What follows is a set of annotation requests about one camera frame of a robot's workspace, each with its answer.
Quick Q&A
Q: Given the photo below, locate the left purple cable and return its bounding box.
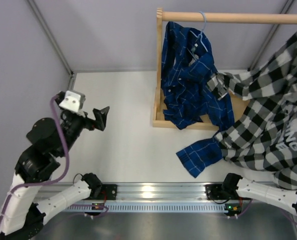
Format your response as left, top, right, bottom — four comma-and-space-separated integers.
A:
0, 94, 109, 240

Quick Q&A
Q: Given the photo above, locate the left aluminium frame post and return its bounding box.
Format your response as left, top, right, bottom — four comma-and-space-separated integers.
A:
25, 0, 74, 76

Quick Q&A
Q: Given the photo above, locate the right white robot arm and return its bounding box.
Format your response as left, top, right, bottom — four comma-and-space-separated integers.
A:
221, 173, 297, 217

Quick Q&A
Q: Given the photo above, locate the wooden clothes rack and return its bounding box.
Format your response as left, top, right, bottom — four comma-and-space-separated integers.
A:
152, 7, 297, 129

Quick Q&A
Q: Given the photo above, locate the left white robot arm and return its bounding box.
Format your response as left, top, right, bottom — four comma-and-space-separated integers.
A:
0, 106, 110, 240

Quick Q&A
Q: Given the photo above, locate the blue wire hanger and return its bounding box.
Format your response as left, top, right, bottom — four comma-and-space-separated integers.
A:
189, 11, 208, 54

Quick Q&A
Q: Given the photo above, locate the blue plaid shirt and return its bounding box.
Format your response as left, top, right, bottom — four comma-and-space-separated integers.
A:
160, 21, 236, 179

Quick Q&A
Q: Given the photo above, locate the black white checkered shirt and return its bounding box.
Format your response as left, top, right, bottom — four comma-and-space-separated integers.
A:
207, 31, 297, 190

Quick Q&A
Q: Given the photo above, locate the aluminium mounting rail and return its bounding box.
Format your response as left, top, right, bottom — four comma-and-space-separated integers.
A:
38, 181, 277, 202

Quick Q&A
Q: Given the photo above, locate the aluminium frame post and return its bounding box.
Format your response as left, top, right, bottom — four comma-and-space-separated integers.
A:
247, 0, 296, 71
25, 0, 74, 76

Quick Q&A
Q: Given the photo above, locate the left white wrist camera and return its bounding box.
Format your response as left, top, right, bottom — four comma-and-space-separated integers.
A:
59, 90, 86, 117

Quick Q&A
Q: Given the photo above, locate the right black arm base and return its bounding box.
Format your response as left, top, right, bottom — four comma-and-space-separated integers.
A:
205, 183, 233, 204

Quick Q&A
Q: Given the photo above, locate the right aluminium frame post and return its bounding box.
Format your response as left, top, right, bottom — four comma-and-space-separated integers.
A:
247, 0, 296, 71

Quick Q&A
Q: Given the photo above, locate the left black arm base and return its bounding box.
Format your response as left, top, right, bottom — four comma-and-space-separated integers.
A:
87, 184, 118, 201

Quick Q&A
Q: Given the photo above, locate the slotted grey cable duct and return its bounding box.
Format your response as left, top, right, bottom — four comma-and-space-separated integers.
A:
65, 202, 228, 213

